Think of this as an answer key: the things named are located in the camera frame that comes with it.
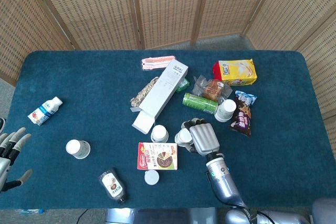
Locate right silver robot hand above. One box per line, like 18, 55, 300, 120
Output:
181, 118, 221, 157

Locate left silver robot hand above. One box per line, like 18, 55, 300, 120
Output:
0, 126, 34, 193

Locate white paper cup green leaves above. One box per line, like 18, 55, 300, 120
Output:
174, 129, 194, 146
65, 139, 91, 159

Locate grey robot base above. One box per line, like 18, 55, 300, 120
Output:
104, 207, 218, 224

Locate white cup near can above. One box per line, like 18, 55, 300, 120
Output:
214, 99, 237, 123

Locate green drink can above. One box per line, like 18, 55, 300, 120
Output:
182, 92, 219, 114

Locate brown snack bag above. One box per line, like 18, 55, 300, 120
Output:
227, 95, 252, 137

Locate white paper cup blue flower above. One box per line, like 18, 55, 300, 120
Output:
151, 125, 169, 142

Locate bread in clear wrapper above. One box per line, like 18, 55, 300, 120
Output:
193, 74, 233, 104

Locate red white cookie box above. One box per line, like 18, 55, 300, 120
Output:
136, 142, 178, 171

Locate small green packet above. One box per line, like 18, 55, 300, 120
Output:
176, 77, 190, 93

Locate blue white snack packet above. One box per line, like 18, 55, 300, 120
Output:
234, 90, 258, 106

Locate long grey cardboard box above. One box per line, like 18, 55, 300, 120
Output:
132, 59, 189, 134

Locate white milk bottle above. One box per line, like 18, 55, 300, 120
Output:
27, 97, 64, 126

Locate yellow chips bag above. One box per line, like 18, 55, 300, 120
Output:
212, 58, 258, 86

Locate pink packaged item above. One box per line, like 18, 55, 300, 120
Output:
141, 55, 176, 72

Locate dark sauce squeeze bottle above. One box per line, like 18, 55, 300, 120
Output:
98, 168, 128, 204

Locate teal felt table cover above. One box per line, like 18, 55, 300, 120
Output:
0, 50, 336, 210

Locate wicker folding screen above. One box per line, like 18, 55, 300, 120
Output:
0, 0, 336, 167

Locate leopard pattern braided cord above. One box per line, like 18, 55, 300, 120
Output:
130, 76, 160, 109

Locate black cable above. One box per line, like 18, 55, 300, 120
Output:
78, 209, 90, 224

